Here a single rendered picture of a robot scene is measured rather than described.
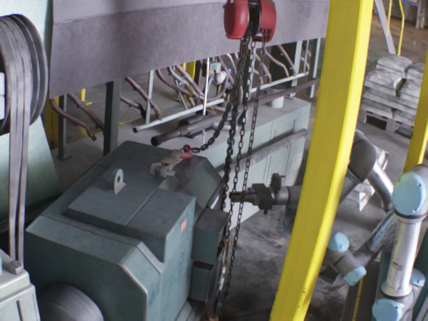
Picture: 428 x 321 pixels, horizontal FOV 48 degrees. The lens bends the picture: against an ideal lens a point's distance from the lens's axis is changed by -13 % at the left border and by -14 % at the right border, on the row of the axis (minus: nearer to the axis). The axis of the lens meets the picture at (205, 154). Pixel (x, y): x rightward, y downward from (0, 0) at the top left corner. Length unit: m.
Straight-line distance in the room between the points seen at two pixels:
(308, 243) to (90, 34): 1.02
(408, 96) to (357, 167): 3.29
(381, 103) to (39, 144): 4.03
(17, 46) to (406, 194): 1.11
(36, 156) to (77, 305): 0.72
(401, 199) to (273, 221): 1.83
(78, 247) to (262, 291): 1.46
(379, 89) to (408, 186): 3.81
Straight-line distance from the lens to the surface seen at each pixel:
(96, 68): 1.95
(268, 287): 2.69
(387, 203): 2.32
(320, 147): 1.46
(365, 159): 2.01
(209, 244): 1.66
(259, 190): 2.10
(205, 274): 1.76
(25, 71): 1.10
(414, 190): 1.51
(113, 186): 1.55
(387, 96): 5.32
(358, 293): 2.23
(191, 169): 1.81
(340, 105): 1.41
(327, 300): 2.68
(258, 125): 2.98
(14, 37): 1.12
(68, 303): 1.38
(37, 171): 1.96
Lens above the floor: 1.62
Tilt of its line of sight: 24 degrees down
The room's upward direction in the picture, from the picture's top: 6 degrees clockwise
